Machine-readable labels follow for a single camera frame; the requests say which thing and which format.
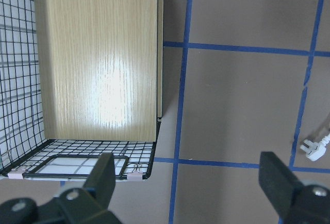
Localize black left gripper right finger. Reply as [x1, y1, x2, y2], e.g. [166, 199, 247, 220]
[259, 151, 329, 223]

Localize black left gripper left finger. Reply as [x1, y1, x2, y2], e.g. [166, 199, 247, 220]
[1, 153, 121, 223]

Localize white toaster power cord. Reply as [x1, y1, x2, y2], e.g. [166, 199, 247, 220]
[300, 131, 330, 161]

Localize wire basket with wooden shelf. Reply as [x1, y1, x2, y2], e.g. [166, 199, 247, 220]
[1, 0, 163, 181]

